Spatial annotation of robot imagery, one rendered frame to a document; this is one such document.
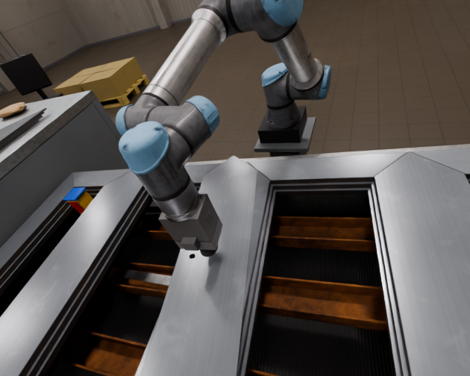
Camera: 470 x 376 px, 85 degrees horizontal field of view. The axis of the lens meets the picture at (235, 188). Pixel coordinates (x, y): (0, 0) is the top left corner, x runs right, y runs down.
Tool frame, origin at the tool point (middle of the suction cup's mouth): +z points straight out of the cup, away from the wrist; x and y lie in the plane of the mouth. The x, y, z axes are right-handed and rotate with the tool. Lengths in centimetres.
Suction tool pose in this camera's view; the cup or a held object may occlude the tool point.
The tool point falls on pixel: (209, 248)
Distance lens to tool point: 61.2
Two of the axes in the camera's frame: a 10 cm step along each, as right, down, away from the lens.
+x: 1.9, -7.2, 6.7
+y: 9.4, -0.5, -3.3
